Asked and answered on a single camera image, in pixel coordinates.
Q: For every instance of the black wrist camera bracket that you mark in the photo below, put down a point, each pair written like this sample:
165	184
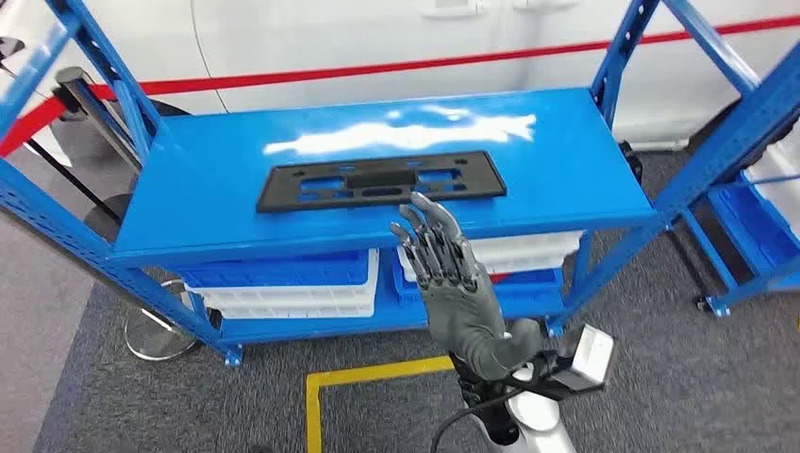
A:
559	382

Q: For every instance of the black ribbed plastic piece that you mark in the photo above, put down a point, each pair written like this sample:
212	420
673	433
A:
631	162

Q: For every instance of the black plastic mounting panel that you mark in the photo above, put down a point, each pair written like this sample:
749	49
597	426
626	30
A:
281	187

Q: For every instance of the blue metal shelf rack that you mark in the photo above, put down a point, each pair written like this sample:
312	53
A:
250	187
744	292

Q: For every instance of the white car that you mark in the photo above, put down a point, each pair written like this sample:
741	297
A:
375	37

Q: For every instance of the yellow floor tape square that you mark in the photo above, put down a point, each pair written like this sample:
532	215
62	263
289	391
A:
312	406

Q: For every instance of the stanchion with chrome base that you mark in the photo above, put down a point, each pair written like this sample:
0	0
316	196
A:
75	84

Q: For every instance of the small red object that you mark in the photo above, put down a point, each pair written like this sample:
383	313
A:
499	277

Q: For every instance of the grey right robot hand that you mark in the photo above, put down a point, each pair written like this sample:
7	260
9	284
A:
462	312

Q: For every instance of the red barrier belt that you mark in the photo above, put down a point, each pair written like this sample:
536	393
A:
375	66
31	125

